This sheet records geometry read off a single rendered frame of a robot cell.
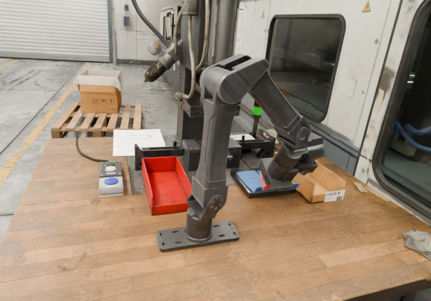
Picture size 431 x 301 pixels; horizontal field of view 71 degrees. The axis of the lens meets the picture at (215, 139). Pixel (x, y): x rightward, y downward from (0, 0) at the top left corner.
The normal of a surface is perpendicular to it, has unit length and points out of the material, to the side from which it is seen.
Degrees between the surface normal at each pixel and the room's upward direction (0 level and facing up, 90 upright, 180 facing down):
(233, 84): 90
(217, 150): 90
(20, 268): 0
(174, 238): 0
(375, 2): 90
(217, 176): 77
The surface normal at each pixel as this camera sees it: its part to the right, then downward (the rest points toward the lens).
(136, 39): 0.27, 0.36
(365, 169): -0.96, 0.02
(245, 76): 0.47, 0.35
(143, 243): 0.08, -0.93
